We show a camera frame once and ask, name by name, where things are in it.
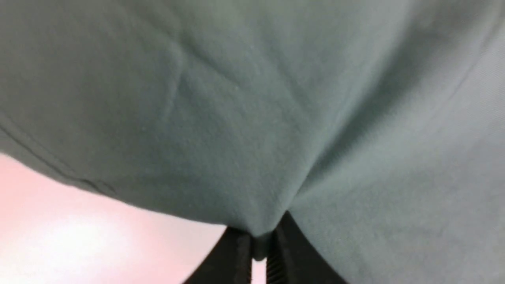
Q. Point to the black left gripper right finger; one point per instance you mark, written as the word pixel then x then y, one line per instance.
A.
pixel 293 260

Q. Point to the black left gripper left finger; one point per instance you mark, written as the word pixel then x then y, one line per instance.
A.
pixel 229 262

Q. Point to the green long-sleeve top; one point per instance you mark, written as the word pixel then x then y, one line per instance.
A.
pixel 378 125

